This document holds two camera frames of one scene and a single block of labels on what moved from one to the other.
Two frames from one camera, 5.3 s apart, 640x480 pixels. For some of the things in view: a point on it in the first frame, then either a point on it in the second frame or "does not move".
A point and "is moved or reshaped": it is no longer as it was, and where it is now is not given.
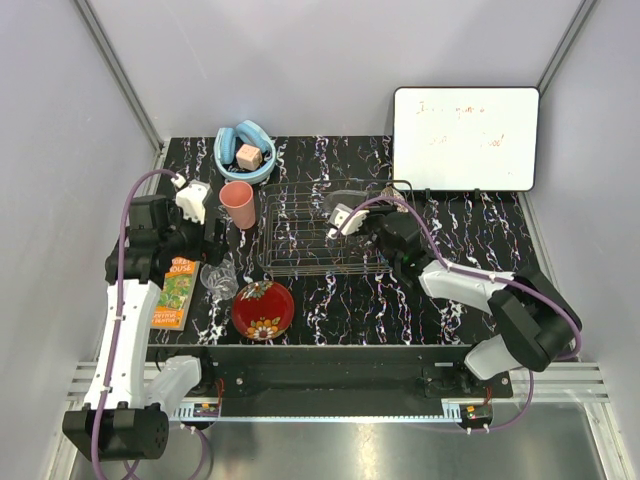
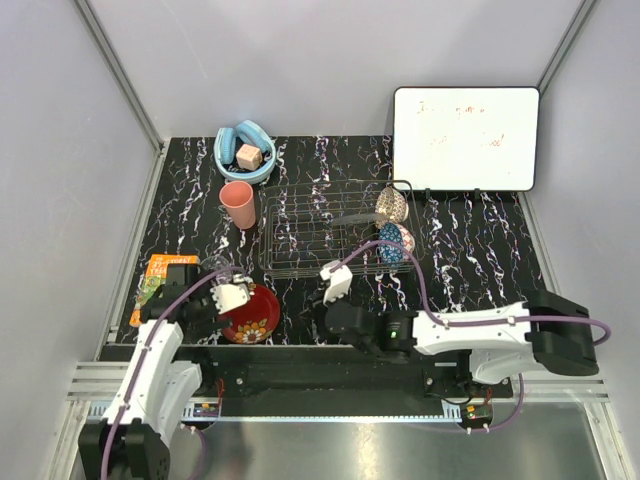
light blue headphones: [252, 134] does not move
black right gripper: [376, 213] → [315, 315]
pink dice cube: [249, 157] does not move
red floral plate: [262, 310] is moved or reshaped
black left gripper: [209, 250] → [200, 326]
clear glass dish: [345, 196] is moved or reshaped
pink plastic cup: [238, 197] does not move
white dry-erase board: [474, 138] does not move
